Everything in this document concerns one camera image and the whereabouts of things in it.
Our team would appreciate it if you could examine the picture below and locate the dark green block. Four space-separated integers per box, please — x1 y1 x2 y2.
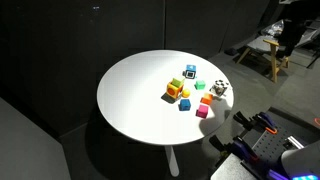
194 80 207 91

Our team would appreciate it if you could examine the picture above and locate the lime green block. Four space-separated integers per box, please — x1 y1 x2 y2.
171 75 186 87

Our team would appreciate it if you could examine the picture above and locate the blue block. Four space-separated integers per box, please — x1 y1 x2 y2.
178 98 192 112

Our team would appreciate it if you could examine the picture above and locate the magenta block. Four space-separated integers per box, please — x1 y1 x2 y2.
195 104 210 119

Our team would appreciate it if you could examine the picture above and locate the orange block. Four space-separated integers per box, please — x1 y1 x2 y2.
200 93 214 105

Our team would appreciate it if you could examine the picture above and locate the orange cube with holes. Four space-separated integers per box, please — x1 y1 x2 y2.
166 81 184 100

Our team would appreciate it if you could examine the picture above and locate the yellow ball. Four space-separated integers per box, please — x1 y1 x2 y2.
181 88 192 99

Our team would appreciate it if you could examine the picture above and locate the blue white number cube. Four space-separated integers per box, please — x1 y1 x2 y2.
182 64 197 80

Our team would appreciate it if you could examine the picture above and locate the black white checkered cube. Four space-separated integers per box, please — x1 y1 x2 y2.
209 79 231 98

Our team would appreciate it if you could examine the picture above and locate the white table leg base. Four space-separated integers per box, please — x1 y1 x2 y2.
164 145 180 178

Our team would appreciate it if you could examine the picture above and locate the purple black spring clamp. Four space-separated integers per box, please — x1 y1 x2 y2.
209 134 259 168
233 111 278 136

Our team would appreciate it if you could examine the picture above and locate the grey speckled mounting plate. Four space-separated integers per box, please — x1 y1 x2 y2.
210 154 258 180

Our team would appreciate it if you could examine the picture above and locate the wooden chair grey cushion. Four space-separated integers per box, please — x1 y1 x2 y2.
236 19 320 84

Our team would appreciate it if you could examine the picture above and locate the black perforated breadboard plate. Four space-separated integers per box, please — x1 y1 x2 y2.
252 128 301 168

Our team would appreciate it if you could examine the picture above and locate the clear plastic bag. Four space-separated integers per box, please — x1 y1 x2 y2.
263 19 285 38

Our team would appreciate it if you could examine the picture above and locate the silver aluminium bracket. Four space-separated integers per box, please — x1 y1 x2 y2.
283 134 306 151

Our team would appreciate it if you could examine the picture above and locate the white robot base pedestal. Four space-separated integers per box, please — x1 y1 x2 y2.
281 139 320 180

